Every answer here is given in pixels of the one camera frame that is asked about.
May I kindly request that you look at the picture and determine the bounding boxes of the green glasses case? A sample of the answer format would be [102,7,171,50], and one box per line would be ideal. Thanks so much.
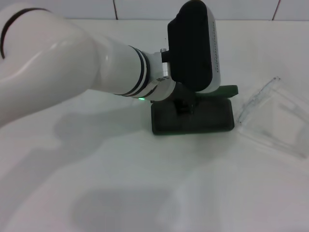
[151,84,239,136]

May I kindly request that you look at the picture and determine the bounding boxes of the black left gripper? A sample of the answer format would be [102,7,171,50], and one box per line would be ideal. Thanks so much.
[169,83,201,115]

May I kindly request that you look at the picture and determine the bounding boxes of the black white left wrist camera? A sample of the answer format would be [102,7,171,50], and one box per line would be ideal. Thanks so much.
[162,0,222,93]

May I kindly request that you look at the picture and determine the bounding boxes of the clear white glasses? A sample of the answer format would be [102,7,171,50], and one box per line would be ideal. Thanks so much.
[235,76,309,159]

